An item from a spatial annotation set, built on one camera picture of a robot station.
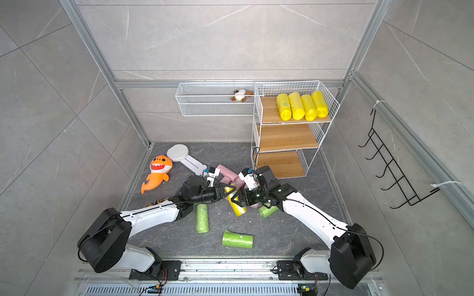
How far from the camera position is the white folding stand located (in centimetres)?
106

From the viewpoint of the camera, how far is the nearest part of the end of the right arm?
0.69m

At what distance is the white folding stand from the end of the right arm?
0.40 metres
